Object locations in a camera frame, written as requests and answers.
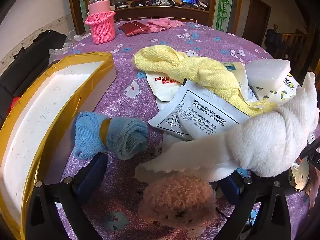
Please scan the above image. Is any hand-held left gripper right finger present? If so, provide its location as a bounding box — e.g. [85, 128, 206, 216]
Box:
[217, 172, 292, 240]

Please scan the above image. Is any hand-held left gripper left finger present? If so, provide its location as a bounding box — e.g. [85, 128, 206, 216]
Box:
[25, 152, 109, 240]

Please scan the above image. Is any blue towel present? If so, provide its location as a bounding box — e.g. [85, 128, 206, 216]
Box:
[72, 111, 149, 160]

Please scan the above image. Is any white towel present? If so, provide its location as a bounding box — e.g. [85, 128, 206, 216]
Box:
[132, 72, 320, 183]

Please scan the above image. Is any pink fluffy plush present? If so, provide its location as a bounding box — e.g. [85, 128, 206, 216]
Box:
[137, 175, 218, 230]

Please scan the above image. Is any yellow-taped white box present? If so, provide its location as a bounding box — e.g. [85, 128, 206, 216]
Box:
[0, 51, 117, 233]

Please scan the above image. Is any lemon print tissue pack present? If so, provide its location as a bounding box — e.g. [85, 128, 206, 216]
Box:
[249, 74, 304, 108]

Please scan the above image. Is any yellow towel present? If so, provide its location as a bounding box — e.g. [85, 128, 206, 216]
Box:
[132, 45, 278, 117]

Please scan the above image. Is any white sachet dark print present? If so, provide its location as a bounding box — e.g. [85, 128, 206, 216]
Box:
[147, 79, 250, 140]

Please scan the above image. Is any white packet red print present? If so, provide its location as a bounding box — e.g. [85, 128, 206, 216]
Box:
[146, 71, 185, 103]

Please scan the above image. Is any white foam block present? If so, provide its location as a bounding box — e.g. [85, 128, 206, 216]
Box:
[246, 59, 292, 92]

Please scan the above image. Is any black sofa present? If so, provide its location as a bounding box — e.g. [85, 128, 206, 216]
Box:
[0, 29, 68, 120]

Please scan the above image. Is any clear plastic bag with bottles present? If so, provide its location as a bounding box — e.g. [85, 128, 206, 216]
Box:
[49, 30, 92, 60]

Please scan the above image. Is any red pouch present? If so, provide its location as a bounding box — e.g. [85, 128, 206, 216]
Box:
[118, 21, 152, 37]

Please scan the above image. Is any purple floral tablecloth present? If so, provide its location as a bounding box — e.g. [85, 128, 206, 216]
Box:
[47, 19, 320, 240]

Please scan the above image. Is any wooden stair railing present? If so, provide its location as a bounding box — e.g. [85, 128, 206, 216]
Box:
[275, 29, 315, 63]

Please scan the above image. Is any pink cloth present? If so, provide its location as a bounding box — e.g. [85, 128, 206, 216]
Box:
[145, 17, 185, 33]

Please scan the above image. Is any bottle with pink sleeve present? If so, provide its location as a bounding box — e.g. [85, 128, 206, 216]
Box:
[87, 0, 111, 15]

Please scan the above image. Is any brown wooden door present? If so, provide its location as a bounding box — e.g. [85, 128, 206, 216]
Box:
[241, 0, 272, 48]

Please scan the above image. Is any wooden cabinet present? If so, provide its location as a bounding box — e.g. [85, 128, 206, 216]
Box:
[67, 0, 244, 34]

